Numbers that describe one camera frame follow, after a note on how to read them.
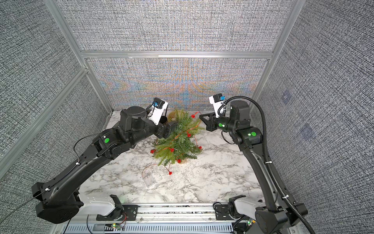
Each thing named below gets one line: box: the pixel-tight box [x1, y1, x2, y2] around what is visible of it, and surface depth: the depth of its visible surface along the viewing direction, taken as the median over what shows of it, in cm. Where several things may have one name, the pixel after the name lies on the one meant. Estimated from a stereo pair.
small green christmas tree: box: [151, 109, 206, 166], surface depth 70 cm
